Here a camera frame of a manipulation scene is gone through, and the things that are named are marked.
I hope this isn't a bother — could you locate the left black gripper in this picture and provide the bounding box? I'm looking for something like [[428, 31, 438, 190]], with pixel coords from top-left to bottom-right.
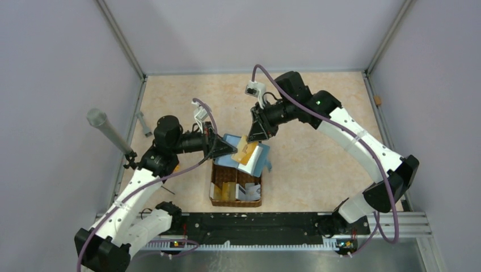
[[171, 121, 238, 160]]

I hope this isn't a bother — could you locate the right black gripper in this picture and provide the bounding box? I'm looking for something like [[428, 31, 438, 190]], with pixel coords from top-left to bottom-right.
[[247, 99, 297, 143]]

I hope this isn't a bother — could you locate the gold credit card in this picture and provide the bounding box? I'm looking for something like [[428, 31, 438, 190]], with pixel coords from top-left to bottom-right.
[[231, 135, 259, 165]]

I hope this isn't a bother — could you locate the blue leather card holder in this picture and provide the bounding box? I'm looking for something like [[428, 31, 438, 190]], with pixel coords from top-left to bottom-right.
[[214, 134, 272, 177]]

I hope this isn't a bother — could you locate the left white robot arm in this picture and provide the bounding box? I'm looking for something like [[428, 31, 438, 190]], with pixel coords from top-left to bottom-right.
[[74, 115, 237, 271]]

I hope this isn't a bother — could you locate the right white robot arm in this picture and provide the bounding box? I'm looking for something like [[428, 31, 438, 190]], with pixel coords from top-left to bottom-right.
[[245, 71, 419, 233]]

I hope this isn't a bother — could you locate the white blue card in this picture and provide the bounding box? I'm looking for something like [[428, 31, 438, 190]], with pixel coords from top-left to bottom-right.
[[235, 183, 261, 202]]

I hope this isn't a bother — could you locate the woven wicker tray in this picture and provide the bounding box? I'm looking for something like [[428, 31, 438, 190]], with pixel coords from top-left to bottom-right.
[[209, 164, 263, 208]]

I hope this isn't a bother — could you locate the thin black stick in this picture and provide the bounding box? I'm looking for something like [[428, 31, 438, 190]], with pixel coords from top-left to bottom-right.
[[161, 186, 175, 195]]

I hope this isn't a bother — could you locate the black tube clamp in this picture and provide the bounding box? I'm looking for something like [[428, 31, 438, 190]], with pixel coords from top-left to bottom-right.
[[123, 150, 142, 170]]

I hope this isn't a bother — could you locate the small tan cork piece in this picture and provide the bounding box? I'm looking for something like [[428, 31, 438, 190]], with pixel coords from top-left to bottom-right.
[[373, 95, 382, 107]]

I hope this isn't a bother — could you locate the grey metal tube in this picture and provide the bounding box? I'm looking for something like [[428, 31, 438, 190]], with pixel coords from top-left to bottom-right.
[[86, 108, 133, 154]]

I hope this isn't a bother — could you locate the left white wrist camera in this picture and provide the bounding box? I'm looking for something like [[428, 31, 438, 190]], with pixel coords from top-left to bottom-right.
[[192, 102, 211, 132]]

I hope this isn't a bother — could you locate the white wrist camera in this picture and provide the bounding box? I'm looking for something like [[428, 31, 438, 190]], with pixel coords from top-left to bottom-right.
[[244, 80, 266, 109], [192, 102, 211, 132]]

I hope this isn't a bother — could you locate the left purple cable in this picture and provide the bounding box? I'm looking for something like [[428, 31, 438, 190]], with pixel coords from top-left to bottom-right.
[[76, 97, 219, 272]]

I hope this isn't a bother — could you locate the purple cable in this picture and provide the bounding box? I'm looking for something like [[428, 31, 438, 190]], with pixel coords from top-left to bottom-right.
[[252, 64, 400, 245], [76, 97, 219, 272]]

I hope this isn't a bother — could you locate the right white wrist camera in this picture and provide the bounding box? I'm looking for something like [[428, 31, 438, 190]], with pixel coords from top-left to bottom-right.
[[244, 80, 266, 109]]

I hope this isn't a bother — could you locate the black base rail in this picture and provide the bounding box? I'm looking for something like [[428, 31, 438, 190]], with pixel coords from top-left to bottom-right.
[[176, 212, 339, 247]]

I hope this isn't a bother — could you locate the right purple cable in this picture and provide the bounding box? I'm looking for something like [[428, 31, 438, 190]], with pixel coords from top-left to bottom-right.
[[252, 64, 400, 245]]

